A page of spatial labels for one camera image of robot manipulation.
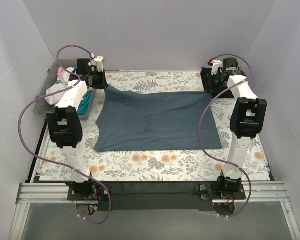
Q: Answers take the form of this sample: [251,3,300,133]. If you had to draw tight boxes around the blue grey t shirt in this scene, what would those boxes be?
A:
[94,86,222,152]

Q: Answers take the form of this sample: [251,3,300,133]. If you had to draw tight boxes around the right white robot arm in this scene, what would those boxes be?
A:
[207,56,267,199]

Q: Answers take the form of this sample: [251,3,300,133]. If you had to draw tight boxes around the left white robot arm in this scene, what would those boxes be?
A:
[46,56,108,200]

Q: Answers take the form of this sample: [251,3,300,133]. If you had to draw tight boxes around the folded black t shirt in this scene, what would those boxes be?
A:
[200,67,227,98]

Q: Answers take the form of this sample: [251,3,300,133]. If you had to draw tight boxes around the white t shirt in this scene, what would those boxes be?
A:
[45,66,77,106]

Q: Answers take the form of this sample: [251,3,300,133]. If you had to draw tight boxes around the clear plastic bin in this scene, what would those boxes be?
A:
[34,59,95,121]

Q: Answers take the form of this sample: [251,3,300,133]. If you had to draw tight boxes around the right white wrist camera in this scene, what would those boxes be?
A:
[208,58,223,75]

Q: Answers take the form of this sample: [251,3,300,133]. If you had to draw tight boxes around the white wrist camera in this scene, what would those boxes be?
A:
[90,56,104,73]
[208,58,223,75]

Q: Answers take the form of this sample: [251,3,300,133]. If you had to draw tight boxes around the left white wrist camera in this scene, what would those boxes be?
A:
[90,56,104,73]

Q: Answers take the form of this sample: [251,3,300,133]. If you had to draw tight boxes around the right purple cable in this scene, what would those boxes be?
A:
[197,54,253,219]

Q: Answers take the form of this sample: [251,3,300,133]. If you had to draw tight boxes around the purple cable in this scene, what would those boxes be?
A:
[197,54,253,219]
[17,44,113,225]

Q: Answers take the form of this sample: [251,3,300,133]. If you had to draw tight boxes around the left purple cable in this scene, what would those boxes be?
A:
[17,44,113,225]

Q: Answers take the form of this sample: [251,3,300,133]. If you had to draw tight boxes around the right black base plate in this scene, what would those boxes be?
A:
[194,183,247,201]

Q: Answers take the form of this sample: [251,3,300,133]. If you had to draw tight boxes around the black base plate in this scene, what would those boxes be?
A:
[194,183,247,201]
[66,182,108,201]

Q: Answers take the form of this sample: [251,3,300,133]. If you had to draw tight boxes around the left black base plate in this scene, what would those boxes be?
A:
[66,182,108,201]

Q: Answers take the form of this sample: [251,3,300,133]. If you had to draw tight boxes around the aluminium frame rail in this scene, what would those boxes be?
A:
[9,181,300,240]

